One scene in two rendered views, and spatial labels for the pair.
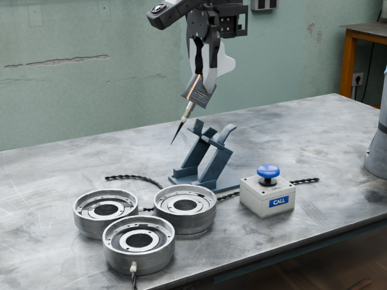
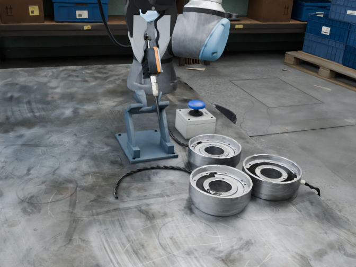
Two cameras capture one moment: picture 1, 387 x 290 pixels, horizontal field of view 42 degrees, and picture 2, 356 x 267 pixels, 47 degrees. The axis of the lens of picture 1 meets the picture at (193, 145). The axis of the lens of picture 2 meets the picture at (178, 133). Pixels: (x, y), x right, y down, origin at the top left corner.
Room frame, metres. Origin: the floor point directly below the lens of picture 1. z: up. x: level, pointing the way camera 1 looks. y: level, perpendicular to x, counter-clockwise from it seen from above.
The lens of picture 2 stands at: (0.75, 0.74, 1.19)
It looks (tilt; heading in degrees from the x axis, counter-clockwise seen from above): 25 degrees down; 275
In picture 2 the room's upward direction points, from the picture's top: 4 degrees clockwise
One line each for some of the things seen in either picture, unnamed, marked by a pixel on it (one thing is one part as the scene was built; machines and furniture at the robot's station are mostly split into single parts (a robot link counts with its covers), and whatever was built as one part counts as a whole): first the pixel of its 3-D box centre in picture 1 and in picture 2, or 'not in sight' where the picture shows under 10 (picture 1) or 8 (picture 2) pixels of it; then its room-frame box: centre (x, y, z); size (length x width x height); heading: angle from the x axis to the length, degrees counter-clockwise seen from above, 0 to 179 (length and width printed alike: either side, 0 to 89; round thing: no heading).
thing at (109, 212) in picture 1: (106, 214); (219, 190); (0.72, 0.14, 0.82); 0.10 x 0.10 x 0.04
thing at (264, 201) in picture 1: (269, 192); (194, 121); (0.78, -0.13, 0.82); 0.08 x 0.07 x 0.05; 117
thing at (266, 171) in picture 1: (268, 179); (195, 112); (0.78, -0.13, 0.85); 0.04 x 0.04 x 0.05
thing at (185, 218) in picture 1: (185, 209); (213, 154); (0.73, 0.01, 0.82); 0.10 x 0.10 x 0.04
